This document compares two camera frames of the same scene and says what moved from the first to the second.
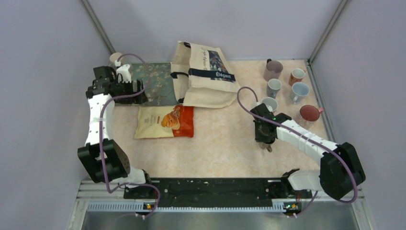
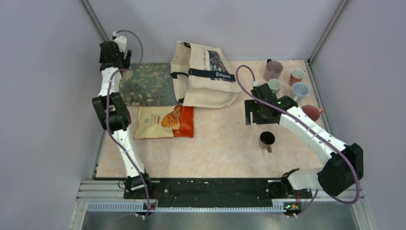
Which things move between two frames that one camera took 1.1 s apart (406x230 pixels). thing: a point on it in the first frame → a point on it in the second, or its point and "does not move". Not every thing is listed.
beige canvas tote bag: (201, 77) does not move
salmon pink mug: (297, 74) does not move
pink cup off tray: (308, 116) does not move
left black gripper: (138, 98) → (125, 62)
